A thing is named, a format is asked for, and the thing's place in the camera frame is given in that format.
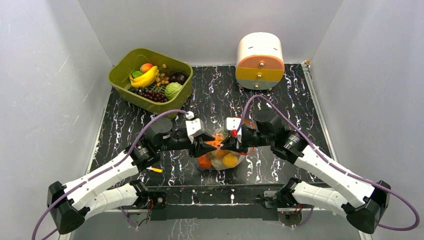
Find orange toy pumpkin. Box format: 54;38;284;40
197;154;213;170

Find yellow toy lemon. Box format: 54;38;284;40
222;153;239;168

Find clear zip bag orange zipper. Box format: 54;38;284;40
197;123;255;171

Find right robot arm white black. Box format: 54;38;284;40
221;110;390;234

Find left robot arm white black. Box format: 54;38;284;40
47;117;217;235

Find white pen yellow cap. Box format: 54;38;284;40
146;167;163;174

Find dark purple toy grapes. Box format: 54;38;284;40
128;87;169;103

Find light green toy cabbage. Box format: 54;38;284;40
164;82;183;100

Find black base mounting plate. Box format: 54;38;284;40
125;183;303;222

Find dark brown toy fruit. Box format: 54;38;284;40
154;64;188;86

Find yellow toy banana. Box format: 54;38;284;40
129;65;159;88

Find round white mini drawer cabinet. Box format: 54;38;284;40
235;32;285;91

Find green toy lime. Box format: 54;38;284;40
131;71;143;79

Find olive green plastic bin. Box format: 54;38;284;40
108;48;194;115

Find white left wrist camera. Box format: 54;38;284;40
185;111;205;144

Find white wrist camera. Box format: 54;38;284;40
185;111;205;144
224;117;242;140

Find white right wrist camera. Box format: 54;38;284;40
224;117;242;140

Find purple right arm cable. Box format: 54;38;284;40
235;94;421;232

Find aluminium frame rail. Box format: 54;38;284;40
277;62;374;240

